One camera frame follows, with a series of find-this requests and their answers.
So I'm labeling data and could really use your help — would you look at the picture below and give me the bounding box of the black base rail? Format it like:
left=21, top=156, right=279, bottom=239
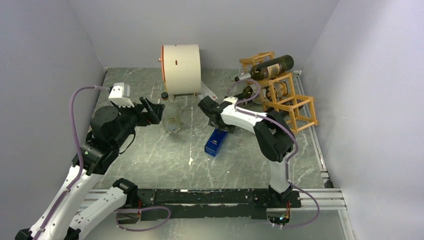
left=122, top=188, right=302, bottom=221

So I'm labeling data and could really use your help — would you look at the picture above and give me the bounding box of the wooden wine rack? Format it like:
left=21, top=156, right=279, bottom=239
left=239, top=51, right=319, bottom=134

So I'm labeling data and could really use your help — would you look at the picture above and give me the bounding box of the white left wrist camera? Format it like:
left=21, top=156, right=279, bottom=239
left=108, top=82, right=135, bottom=108

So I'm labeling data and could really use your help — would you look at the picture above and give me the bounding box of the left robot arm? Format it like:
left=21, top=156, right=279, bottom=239
left=15, top=97, right=165, bottom=240

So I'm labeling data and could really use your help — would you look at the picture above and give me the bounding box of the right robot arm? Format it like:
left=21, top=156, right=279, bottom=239
left=198, top=96, right=299, bottom=207

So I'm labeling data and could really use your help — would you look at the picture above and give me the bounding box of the dark green labelled wine bottle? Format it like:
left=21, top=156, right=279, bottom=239
left=248, top=54, right=295, bottom=81

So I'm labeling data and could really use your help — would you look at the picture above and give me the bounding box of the large clear glass bottle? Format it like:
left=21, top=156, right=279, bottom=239
left=160, top=91, right=182, bottom=134

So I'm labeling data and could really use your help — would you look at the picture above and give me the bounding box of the blue rectangular box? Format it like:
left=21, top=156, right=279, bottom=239
left=204, top=129, right=229, bottom=157

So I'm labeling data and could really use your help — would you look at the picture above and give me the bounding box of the cream cylindrical drum box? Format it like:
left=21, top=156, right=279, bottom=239
left=159, top=44, right=202, bottom=96

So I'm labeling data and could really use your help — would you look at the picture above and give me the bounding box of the dark green lower wine bottle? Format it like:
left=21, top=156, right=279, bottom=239
left=234, top=85, right=268, bottom=105

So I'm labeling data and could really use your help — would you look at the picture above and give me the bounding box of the white packaged card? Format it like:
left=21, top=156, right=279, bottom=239
left=198, top=82, right=218, bottom=101

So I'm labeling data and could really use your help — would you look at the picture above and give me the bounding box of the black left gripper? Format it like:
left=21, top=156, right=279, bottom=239
left=111, top=95, right=165, bottom=148

